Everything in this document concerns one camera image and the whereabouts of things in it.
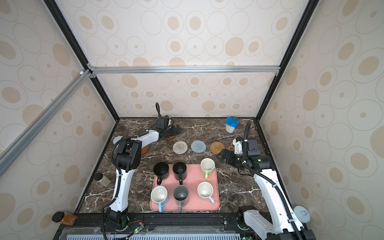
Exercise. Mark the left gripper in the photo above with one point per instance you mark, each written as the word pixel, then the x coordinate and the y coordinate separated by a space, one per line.
pixel 178 129

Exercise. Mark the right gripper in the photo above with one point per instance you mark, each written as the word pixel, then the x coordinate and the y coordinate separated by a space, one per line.
pixel 225 152

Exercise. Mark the rattan coaster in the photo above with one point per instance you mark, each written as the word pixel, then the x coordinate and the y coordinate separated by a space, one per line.
pixel 216 148

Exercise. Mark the white woven coaster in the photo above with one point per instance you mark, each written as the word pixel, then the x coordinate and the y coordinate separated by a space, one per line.
pixel 180 147

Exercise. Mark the blue-grey woven coaster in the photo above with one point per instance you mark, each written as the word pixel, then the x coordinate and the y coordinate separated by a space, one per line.
pixel 198 147

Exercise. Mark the dark wooden coaster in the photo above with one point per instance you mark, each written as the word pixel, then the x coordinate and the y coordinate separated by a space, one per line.
pixel 144 150

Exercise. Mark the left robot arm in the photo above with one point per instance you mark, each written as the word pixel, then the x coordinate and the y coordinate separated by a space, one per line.
pixel 126 157

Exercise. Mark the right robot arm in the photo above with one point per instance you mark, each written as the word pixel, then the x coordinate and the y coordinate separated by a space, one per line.
pixel 284 223

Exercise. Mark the white cup blue lid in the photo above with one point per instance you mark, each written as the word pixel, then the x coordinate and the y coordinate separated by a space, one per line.
pixel 231 123

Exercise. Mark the green mug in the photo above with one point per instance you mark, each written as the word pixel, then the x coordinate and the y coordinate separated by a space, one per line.
pixel 207 167

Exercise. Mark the pink tray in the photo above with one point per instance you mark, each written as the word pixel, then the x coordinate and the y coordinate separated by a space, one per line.
pixel 194 178

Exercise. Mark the black mug middle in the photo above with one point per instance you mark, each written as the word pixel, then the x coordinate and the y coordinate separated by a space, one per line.
pixel 180 172

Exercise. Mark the black mug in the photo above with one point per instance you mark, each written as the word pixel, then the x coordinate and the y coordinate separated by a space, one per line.
pixel 161 170
pixel 180 172

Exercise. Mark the black mug left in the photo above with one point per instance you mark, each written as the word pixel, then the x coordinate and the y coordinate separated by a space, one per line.
pixel 161 170

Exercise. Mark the grey mug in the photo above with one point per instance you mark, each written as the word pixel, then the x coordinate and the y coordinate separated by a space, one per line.
pixel 181 195

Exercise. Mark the horizontal aluminium bar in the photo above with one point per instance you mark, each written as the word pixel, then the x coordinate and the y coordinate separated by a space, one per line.
pixel 185 70

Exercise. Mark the small jar dark lid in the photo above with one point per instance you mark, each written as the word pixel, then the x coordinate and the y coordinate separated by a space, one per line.
pixel 102 179

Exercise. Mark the green can white lid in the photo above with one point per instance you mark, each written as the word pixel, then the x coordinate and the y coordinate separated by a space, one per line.
pixel 302 214

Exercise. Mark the brown jar black lid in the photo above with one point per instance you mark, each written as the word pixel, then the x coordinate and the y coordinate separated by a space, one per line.
pixel 64 218

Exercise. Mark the diagonal aluminium bar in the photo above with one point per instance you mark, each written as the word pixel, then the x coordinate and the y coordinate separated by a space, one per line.
pixel 26 137

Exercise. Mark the white mug pink handle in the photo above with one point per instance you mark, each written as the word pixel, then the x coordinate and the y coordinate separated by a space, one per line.
pixel 205 192

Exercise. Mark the white mug blue handle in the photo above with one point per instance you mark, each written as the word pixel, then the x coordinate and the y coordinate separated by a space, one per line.
pixel 159 196

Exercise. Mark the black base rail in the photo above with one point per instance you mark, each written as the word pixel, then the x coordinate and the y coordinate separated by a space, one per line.
pixel 150 226

